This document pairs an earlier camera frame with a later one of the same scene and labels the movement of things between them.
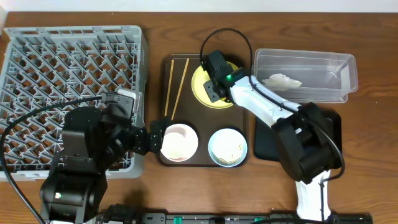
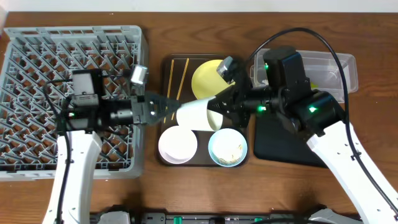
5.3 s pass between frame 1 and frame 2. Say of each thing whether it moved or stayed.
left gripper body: moved
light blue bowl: stayed
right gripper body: moved
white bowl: stayed
